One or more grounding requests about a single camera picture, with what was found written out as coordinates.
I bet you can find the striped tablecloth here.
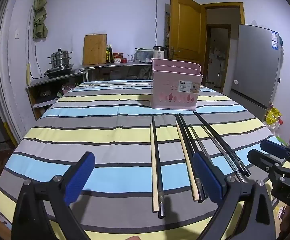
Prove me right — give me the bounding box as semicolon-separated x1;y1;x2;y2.
0;79;290;240

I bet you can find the steel steamer pot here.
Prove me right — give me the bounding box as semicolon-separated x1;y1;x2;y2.
47;49;73;68

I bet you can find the black induction cooker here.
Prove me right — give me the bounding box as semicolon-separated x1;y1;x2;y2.
44;64;75;78

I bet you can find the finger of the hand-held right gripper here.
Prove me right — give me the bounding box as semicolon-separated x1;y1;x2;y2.
247;149;290;180
260;139;290;164

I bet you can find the wooden chopstick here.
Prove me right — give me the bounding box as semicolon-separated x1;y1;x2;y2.
150;122;160;212
175;121;201;202

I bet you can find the grey refrigerator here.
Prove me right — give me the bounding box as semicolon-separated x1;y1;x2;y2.
222;24;280;123

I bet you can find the green curtain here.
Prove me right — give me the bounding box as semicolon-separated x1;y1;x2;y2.
32;0;51;39

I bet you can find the wooden door frame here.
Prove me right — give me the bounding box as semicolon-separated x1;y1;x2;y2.
201;2;245;90

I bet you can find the pink plastic basket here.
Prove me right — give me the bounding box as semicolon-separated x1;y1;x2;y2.
151;58;203;111

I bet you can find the yellow snack bag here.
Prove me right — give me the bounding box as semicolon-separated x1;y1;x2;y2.
264;103;283;126

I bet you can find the low steel counter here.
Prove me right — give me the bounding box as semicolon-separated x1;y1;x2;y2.
25;70;88;120

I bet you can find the yellow wooden door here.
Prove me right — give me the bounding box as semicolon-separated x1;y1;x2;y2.
170;0;207;62

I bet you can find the steel kitchen table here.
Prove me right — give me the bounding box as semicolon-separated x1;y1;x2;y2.
79;62;153;82

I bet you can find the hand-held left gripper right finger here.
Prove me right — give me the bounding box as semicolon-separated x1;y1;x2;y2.
193;153;277;240

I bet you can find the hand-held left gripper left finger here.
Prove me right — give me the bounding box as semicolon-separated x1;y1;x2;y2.
11;151;96;240

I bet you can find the clear plastic container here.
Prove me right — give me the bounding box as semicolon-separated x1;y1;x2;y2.
134;49;153;62

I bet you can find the dark wall cable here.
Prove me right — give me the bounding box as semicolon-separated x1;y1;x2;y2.
154;0;158;47

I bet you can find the wooden cutting board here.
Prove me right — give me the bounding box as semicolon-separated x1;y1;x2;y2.
82;34;107;66

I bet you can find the thin black chopstick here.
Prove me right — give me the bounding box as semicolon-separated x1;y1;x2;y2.
189;124;205;155
201;125;245;182

